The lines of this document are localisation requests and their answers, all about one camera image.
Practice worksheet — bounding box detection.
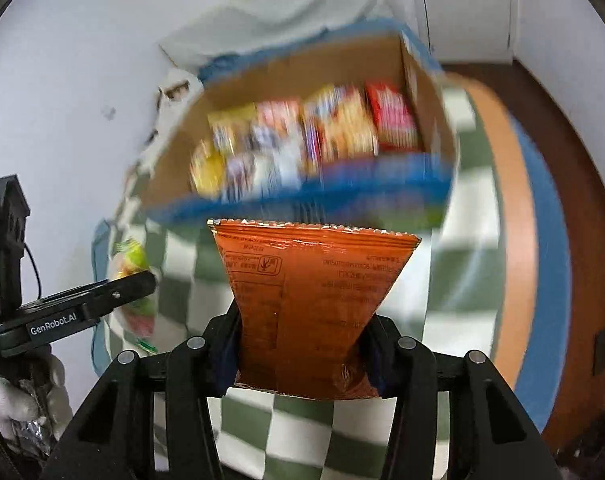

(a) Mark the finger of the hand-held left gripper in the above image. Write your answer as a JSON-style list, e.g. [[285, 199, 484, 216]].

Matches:
[[82, 269, 158, 321]]

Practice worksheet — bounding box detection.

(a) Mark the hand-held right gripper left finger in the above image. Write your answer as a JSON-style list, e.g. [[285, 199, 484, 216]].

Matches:
[[42, 301, 243, 480]]

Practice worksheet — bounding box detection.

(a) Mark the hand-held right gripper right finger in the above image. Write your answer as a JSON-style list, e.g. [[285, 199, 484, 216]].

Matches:
[[358, 315, 558, 480]]

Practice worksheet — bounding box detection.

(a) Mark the colourful candy ball packet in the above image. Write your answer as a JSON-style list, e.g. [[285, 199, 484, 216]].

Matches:
[[109, 239, 159, 355]]

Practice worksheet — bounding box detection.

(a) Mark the orange snack packet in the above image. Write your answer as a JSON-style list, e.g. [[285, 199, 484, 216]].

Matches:
[[207, 218, 422, 401]]

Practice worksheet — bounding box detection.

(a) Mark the yellow chip packet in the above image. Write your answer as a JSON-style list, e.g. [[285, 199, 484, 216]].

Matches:
[[190, 139, 229, 197]]

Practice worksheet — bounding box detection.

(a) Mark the panda print yellow packet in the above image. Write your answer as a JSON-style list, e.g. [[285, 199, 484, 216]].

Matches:
[[208, 106, 257, 155]]

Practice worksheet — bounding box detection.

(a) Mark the white grey snack packet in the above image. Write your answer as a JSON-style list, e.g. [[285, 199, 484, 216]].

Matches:
[[250, 147, 305, 192]]

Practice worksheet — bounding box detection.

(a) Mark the red and white snack packet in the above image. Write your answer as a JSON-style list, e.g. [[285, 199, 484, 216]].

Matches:
[[256, 101, 304, 147]]

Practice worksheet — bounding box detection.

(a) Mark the instant noodle packet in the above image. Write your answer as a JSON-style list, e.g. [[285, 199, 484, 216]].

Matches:
[[303, 86, 379, 167]]

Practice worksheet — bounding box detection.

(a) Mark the blue cardboard box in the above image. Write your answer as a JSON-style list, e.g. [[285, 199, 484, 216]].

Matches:
[[139, 19, 459, 227]]

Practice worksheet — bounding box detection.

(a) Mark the person's left hand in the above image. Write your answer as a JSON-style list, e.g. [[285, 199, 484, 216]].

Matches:
[[0, 354, 74, 442]]

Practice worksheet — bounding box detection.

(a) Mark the green white checkered mat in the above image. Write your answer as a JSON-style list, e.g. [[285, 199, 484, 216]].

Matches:
[[104, 74, 539, 480]]

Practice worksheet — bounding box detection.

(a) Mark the bear print pillow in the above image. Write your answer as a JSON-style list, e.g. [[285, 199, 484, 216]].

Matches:
[[113, 66, 206, 223]]

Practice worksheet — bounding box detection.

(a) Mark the bed with blue sheet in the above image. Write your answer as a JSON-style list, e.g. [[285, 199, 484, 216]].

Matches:
[[91, 17, 574, 411]]

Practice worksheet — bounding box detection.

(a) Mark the grey white textured pillow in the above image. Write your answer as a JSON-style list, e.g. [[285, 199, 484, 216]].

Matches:
[[158, 0, 389, 70]]

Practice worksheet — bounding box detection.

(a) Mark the white door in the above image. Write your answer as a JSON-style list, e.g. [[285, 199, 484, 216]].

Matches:
[[406, 0, 514, 67]]

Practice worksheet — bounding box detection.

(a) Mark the black cable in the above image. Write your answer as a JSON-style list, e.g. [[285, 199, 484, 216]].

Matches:
[[23, 241, 42, 303]]

